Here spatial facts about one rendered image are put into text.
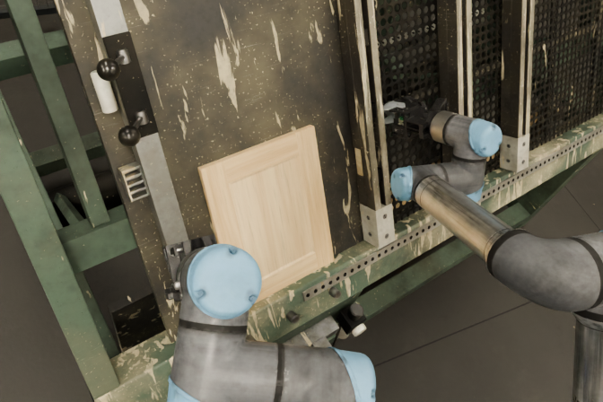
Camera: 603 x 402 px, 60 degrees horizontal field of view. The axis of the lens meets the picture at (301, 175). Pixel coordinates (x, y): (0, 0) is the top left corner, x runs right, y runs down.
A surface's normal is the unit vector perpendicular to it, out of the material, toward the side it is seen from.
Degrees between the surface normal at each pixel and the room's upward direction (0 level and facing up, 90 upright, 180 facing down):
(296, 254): 57
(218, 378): 21
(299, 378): 14
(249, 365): 2
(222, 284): 28
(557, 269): 40
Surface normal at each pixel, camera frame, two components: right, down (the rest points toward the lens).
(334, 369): 0.18, -0.72
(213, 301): 0.35, -0.16
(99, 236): 0.55, 0.29
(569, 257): -0.19, -0.59
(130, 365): -0.15, -0.89
